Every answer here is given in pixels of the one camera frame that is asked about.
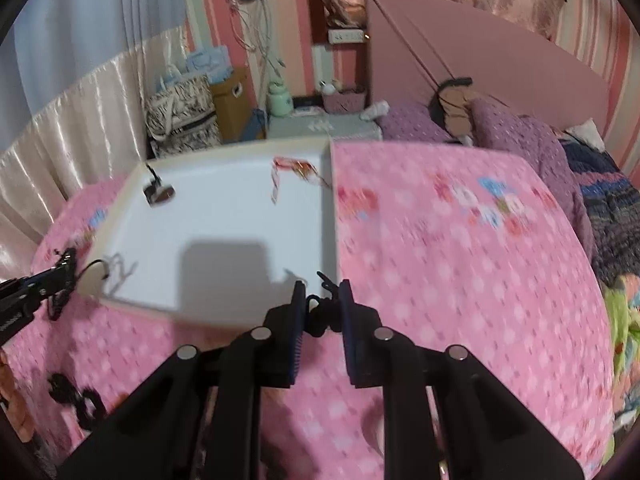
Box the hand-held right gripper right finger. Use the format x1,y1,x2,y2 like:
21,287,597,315
339,280,586,480

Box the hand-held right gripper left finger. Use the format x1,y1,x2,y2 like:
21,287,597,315
57,280,308,480

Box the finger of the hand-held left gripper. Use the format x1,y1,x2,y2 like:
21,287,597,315
0,249,78,312

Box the brown bead hair tie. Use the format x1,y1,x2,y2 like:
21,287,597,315
304,271,343,338

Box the black cord necklace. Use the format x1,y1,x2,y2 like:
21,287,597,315
47,247,138,322

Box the orange scrunchie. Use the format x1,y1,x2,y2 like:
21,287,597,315
0,350,36,441

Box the black hair clip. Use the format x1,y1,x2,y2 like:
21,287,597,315
47,372,76,403

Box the black scrunchie with rhinestone charm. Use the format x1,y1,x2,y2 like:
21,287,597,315
75,387,108,431

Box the white cardboard box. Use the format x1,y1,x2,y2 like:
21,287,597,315
77,135,343,331

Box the pink floral blanket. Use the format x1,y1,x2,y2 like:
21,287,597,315
10,140,616,480

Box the brown stone pendant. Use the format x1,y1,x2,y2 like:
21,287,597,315
142,162,177,207

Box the cream satin curtain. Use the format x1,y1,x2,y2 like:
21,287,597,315
0,27,193,281

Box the grey bedside table cover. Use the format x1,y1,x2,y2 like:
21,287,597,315
267,110,383,142

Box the blue denim cloth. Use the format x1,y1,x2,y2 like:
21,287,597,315
245,108,268,141

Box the small purple dotted pillow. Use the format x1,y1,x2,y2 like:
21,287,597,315
377,102,453,143

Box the green jar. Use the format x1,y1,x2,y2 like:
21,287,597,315
267,80,293,118

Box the brown cardboard box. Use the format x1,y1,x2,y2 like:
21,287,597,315
210,67,266,142

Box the pink woven basket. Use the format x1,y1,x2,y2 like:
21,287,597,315
322,87,368,113

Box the black and white floral tote bag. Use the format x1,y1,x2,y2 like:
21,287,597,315
145,74,222,158

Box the plush doll with black headband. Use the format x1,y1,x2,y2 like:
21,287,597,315
429,76,481,143

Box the pale blue sheer curtain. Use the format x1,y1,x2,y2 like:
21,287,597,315
0,0,193,153

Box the large purple dotted pillow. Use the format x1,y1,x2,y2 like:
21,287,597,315
470,97,596,261

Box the light blue gift bag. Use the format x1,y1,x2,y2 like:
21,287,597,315
186,46,235,83

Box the green printed blanket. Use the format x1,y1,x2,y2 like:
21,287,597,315
602,274,640,461

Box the dark knitted blanket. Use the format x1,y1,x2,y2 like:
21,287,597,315
560,132,640,286

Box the pink headboard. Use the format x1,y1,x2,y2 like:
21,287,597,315
366,0,613,151

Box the white pillow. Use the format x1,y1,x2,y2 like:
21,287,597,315
567,119,606,151

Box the red charm bracelet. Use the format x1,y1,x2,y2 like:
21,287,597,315
270,156,332,206

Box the white charging cables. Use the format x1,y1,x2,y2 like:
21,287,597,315
227,0,286,91

